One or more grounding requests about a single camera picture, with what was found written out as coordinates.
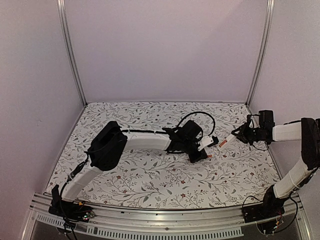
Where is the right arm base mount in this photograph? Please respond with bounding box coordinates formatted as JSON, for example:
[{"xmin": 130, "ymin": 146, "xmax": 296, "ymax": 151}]
[{"xmin": 241, "ymin": 185, "xmax": 288, "ymax": 235}]

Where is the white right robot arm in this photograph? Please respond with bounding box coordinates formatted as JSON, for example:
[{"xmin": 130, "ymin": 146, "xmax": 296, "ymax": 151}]
[{"xmin": 231, "ymin": 110, "xmax": 320, "ymax": 199}]

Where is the white remote control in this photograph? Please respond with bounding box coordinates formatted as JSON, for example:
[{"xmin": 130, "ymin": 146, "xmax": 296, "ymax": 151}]
[{"xmin": 217, "ymin": 134, "xmax": 237, "ymax": 151}]

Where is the left aluminium frame post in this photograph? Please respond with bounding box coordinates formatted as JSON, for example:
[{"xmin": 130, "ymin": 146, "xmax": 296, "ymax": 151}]
[{"xmin": 56, "ymin": 0, "xmax": 88, "ymax": 107}]

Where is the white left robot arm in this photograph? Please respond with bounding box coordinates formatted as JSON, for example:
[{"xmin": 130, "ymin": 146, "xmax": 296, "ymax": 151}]
[{"xmin": 51, "ymin": 120, "xmax": 213, "ymax": 217}]

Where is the floral patterned table mat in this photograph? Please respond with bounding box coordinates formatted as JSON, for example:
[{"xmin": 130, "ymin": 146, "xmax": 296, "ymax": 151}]
[{"xmin": 44, "ymin": 102, "xmax": 279, "ymax": 209}]

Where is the left black camera cable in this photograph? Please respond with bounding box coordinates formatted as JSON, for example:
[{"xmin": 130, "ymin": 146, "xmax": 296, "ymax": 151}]
[{"xmin": 174, "ymin": 111, "xmax": 216, "ymax": 137}]

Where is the aluminium frame post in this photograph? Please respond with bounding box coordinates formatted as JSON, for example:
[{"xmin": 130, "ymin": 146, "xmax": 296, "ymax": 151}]
[
  {"xmin": 245, "ymin": 0, "xmax": 275, "ymax": 107},
  {"xmin": 56, "ymin": 0, "xmax": 88, "ymax": 107}
]

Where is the right aluminium frame post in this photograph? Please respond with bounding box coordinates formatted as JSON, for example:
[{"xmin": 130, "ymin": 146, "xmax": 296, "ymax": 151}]
[{"xmin": 245, "ymin": 0, "xmax": 275, "ymax": 107}]

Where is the front aluminium rail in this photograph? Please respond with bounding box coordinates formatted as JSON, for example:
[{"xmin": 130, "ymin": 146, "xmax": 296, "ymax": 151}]
[{"xmin": 21, "ymin": 193, "xmax": 313, "ymax": 240}]

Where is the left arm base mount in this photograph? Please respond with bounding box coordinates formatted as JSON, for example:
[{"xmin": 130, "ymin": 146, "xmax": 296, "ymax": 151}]
[{"xmin": 48, "ymin": 184, "xmax": 95, "ymax": 230}]

